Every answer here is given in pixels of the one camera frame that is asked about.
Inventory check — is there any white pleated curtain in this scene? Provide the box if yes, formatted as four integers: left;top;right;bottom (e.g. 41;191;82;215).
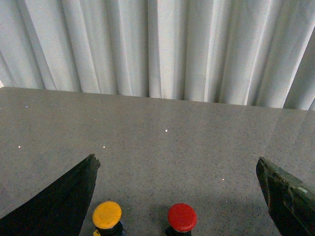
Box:
0;0;315;111

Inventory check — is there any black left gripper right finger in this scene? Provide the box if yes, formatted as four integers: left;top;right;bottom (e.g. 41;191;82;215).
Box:
256;157;315;236

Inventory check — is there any red mushroom push button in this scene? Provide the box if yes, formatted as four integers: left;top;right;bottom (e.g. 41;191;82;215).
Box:
165;203;197;236

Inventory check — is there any yellow mushroom push button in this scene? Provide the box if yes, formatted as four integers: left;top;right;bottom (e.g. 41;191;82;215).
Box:
92;201;127;236

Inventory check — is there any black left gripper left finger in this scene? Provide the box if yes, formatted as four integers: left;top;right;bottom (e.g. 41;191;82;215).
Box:
0;154;100;236

